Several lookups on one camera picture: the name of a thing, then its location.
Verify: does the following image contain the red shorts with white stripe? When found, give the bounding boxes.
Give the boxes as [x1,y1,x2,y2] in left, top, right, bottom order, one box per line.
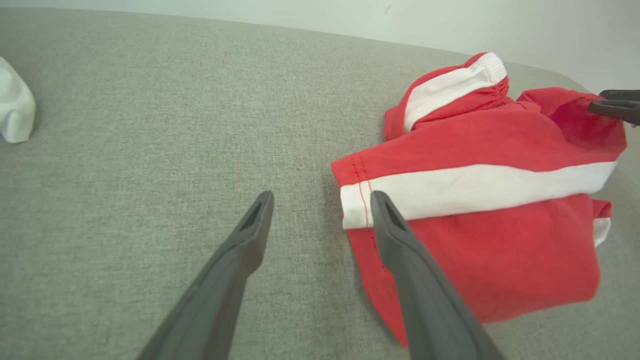
[331,51,628,348]

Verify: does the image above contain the red Bulls basketball jersey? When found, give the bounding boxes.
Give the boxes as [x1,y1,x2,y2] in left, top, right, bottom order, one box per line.
[0,56,37,144]

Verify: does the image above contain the grey fabric sofa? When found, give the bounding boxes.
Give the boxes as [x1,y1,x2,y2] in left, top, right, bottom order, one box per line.
[0,7,640,360]

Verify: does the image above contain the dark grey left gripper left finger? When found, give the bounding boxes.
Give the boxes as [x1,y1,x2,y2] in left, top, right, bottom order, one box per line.
[137,191,275,360]

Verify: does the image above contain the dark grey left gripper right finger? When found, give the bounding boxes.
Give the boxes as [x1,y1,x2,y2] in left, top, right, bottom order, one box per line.
[370,191,506,360]

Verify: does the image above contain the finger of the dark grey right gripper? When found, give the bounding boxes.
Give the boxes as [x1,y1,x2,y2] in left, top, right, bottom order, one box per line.
[599,90,640,102]
[589,100,640,126]

